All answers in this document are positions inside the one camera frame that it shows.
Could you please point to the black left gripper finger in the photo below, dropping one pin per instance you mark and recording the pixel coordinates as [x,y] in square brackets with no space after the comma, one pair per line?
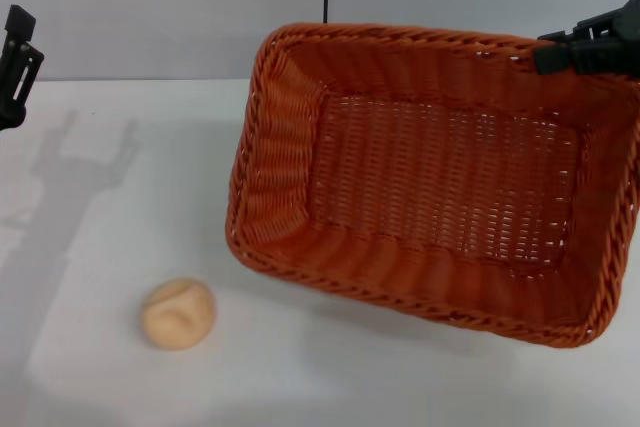
[20,72]

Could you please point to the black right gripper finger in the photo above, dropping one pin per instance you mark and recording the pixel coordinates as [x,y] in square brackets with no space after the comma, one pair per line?
[600,59]
[612,22]

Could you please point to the orange woven wicker basket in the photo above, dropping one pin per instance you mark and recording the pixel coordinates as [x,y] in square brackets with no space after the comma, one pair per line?
[430,182]

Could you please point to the round beige bread roll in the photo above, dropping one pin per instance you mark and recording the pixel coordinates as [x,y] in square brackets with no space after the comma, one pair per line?
[177,314]

